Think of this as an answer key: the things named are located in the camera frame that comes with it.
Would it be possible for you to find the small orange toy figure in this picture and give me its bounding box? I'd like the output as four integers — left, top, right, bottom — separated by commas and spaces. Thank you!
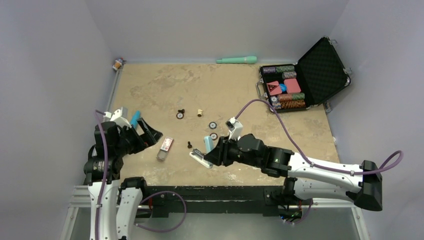
112, 57, 126, 71

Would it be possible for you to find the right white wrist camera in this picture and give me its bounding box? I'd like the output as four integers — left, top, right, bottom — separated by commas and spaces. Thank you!
225, 117, 243, 141

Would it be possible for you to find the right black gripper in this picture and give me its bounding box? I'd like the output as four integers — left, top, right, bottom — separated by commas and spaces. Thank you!
204, 135, 262, 169

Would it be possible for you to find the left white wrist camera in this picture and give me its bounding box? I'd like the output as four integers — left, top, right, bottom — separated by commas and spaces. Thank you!
102, 107, 131, 128

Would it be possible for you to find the brown poker chip left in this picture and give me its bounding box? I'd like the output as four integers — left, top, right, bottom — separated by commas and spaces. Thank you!
176, 112, 184, 120

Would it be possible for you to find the light blue white stapler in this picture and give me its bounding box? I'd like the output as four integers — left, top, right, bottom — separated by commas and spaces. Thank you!
189, 136, 214, 169

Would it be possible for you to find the mint green microphone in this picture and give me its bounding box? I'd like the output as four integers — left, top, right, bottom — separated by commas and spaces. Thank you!
215, 56, 258, 64

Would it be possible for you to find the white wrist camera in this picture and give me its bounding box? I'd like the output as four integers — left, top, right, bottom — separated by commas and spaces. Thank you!
225, 117, 243, 141
102, 107, 131, 128

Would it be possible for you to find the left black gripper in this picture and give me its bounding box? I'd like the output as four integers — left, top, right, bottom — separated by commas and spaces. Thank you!
114, 117, 162, 156

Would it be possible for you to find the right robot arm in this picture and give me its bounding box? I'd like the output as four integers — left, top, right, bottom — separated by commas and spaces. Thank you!
204, 134, 383, 212

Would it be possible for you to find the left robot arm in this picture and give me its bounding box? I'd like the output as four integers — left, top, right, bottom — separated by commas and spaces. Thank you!
83, 117, 163, 240

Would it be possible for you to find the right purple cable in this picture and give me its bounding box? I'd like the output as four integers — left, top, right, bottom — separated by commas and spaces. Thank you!
234, 98, 404, 176

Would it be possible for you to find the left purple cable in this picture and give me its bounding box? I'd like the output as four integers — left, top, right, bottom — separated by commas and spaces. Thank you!
94, 109, 110, 240

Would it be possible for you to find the grey poker chip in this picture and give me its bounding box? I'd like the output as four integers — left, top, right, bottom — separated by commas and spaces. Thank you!
208, 121, 217, 130

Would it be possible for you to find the black poker chip case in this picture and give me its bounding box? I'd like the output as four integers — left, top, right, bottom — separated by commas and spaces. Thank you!
256, 36, 351, 113

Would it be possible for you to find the blue marker pen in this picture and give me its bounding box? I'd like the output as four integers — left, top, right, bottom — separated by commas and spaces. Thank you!
129, 110, 141, 129

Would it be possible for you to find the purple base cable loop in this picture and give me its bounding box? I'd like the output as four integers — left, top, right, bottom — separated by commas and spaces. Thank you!
134, 190, 187, 233

